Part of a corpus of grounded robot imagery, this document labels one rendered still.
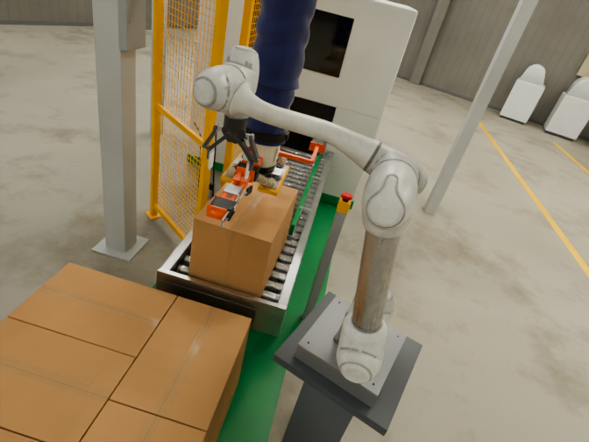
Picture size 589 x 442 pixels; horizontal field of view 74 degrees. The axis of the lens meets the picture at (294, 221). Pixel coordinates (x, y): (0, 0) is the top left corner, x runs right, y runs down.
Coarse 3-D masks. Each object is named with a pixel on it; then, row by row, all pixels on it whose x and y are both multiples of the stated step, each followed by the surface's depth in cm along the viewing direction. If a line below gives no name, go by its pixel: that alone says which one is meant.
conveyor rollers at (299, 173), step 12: (300, 168) 358; (312, 168) 365; (288, 180) 336; (300, 180) 343; (300, 192) 320; (312, 192) 327; (300, 216) 289; (300, 228) 274; (288, 240) 259; (288, 252) 251; (180, 264) 218; (276, 264) 236; (276, 276) 228; (276, 288) 220; (276, 300) 213
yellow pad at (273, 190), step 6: (276, 162) 216; (282, 168) 209; (288, 168) 213; (282, 174) 204; (276, 180) 197; (282, 180) 199; (264, 186) 189; (276, 186) 191; (264, 192) 188; (270, 192) 187; (276, 192) 187
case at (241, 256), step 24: (288, 192) 230; (240, 216) 198; (264, 216) 203; (288, 216) 226; (192, 240) 195; (216, 240) 192; (240, 240) 189; (264, 240) 186; (192, 264) 203; (216, 264) 200; (240, 264) 196; (264, 264) 193; (240, 288) 204; (264, 288) 214
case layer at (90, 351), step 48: (48, 288) 185; (96, 288) 192; (144, 288) 198; (0, 336) 160; (48, 336) 165; (96, 336) 170; (144, 336) 175; (192, 336) 180; (240, 336) 186; (0, 384) 144; (48, 384) 148; (96, 384) 152; (144, 384) 156; (192, 384) 160; (0, 432) 131; (48, 432) 134; (96, 432) 138; (144, 432) 141; (192, 432) 145
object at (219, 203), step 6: (216, 198) 145; (222, 198) 146; (228, 198) 147; (210, 204) 141; (216, 204) 142; (222, 204) 142; (228, 204) 143; (216, 210) 141; (222, 210) 141; (210, 216) 143
